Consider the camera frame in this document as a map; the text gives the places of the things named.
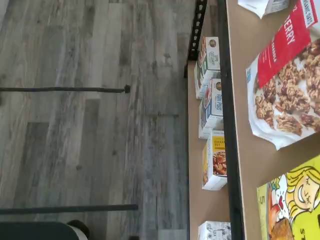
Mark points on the green Bobo's apple pie box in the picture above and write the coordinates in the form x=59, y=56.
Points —
x=300, y=187

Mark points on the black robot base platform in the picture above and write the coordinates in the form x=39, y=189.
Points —
x=30, y=232

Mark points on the brown shelf board with boxes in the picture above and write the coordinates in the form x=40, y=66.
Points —
x=193, y=150

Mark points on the blue flax cereal box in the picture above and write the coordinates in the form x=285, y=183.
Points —
x=217, y=102

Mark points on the yellow banana nut granola box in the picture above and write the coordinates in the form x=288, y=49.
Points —
x=217, y=160

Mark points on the green oatmeal box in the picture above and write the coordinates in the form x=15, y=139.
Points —
x=211, y=57

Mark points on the brown shelf board with bags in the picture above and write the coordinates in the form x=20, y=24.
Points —
x=250, y=175

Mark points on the white floral print box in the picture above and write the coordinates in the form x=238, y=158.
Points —
x=212, y=232

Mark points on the black metal rod with foot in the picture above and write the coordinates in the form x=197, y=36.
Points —
x=62, y=89

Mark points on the cranberry pecan granola bag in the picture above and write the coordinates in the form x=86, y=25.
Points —
x=282, y=62

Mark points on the pumpkin cinnamon granola bag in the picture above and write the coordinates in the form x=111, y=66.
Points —
x=255, y=6

